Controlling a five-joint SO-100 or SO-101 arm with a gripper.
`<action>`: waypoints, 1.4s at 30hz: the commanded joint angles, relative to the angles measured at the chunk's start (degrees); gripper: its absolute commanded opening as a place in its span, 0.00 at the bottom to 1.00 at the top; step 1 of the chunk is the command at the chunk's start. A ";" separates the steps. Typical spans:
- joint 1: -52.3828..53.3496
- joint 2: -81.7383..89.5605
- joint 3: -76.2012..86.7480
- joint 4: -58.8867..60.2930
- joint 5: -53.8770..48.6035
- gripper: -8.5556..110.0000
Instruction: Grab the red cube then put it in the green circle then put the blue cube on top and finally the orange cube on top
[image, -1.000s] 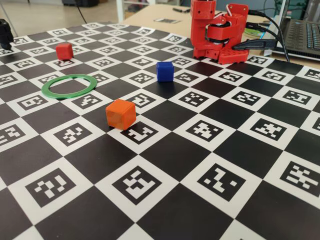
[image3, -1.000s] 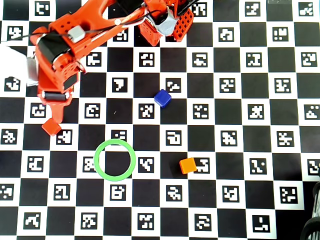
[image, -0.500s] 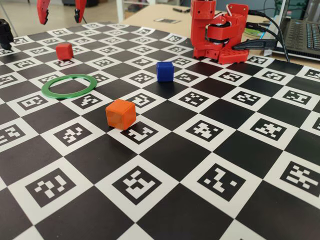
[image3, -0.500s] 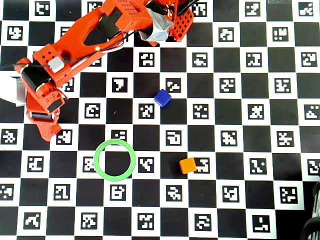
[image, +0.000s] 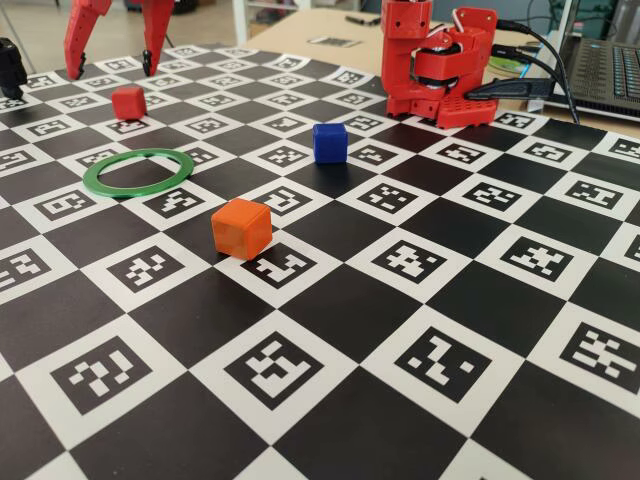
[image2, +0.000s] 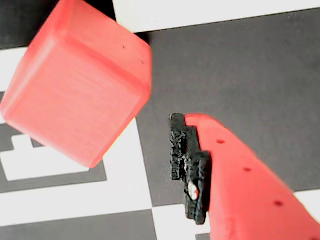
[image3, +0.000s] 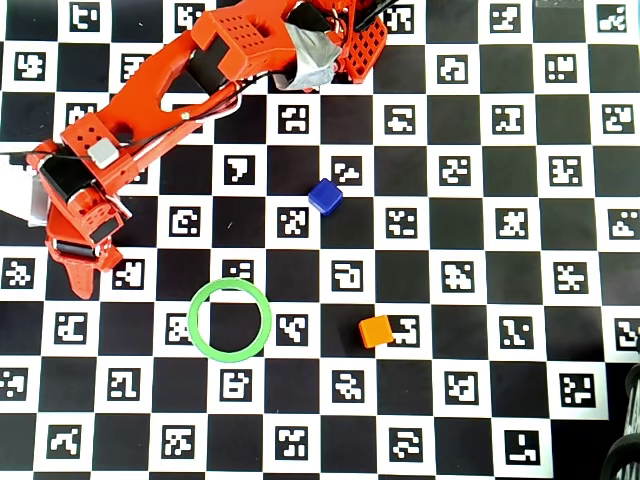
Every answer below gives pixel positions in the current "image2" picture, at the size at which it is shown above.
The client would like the red cube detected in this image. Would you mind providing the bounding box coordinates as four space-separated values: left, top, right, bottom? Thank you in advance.
0 0 153 169

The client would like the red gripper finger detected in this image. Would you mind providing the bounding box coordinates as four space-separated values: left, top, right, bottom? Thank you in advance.
169 112 320 240

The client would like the black white marker checkerboard mat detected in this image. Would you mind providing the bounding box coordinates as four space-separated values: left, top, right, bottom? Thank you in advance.
0 0 320 240

